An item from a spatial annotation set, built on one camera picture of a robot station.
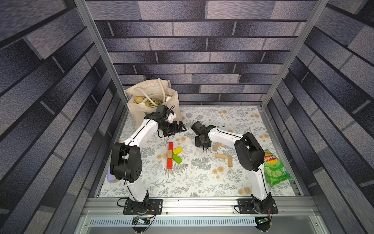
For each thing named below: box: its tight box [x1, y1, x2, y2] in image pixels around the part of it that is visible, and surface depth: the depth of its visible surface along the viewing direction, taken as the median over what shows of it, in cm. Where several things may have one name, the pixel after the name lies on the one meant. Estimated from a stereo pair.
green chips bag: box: [263, 149, 292, 187], surface depth 79 cm
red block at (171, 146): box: [168, 141, 174, 151], surface depth 97 cm
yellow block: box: [172, 146, 184, 155], surface depth 95 cm
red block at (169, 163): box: [167, 157, 173, 170], surface depth 90 cm
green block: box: [172, 154, 183, 165], surface depth 92 cm
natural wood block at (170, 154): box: [167, 149, 173, 159], surface depth 93 cm
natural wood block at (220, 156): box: [214, 153, 227, 159], surface depth 94 cm
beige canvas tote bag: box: [124, 78, 183, 130], surface depth 94 cm
